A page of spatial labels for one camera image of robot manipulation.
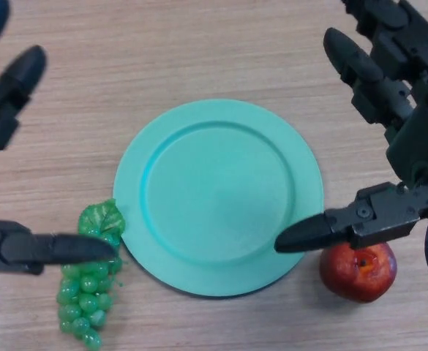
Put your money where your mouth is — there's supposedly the teal round plate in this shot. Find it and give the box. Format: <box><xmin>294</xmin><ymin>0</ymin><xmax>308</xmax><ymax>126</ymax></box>
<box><xmin>113</xmin><ymin>98</ymin><xmax>325</xmax><ymax>299</ymax></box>

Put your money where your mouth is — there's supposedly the green plastic grape bunch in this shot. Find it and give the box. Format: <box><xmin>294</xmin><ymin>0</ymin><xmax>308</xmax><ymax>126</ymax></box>
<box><xmin>56</xmin><ymin>198</ymin><xmax>127</xmax><ymax>350</ymax></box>

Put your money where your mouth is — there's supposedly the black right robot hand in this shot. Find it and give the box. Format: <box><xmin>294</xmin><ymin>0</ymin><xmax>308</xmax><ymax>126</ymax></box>
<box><xmin>274</xmin><ymin>0</ymin><xmax>428</xmax><ymax>253</ymax></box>

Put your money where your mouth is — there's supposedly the red apple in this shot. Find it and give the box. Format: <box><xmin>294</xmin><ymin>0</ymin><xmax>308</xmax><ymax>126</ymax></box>
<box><xmin>318</xmin><ymin>243</ymin><xmax>398</xmax><ymax>303</ymax></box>

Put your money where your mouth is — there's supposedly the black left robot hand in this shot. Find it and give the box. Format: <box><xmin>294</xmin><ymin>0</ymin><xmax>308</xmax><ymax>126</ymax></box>
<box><xmin>0</xmin><ymin>0</ymin><xmax>115</xmax><ymax>276</ymax></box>

